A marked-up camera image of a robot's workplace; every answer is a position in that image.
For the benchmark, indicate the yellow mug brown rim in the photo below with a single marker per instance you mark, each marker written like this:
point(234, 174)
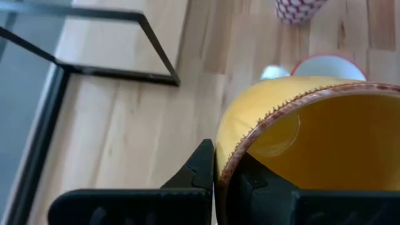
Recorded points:
point(250, 103)

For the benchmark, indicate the grey patterned mug red rim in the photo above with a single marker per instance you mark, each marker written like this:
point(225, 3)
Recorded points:
point(328, 67)

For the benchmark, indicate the wooden shelf board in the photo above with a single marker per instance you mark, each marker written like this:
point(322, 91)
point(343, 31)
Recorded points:
point(109, 43)

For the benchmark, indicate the thin black shelf rack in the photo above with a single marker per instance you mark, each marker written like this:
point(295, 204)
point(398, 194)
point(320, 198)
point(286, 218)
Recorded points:
point(161, 53)

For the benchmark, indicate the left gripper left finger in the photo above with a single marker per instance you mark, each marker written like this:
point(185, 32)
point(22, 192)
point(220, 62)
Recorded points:
point(193, 175)

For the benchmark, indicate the red patterned mug blue rim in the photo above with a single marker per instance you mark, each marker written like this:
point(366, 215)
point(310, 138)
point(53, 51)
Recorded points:
point(297, 11)

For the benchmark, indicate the black aluminium rig frame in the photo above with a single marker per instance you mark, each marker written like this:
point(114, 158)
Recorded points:
point(37, 147)

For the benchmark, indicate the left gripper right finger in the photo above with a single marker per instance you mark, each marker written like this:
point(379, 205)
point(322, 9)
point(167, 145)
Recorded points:
point(265, 200)

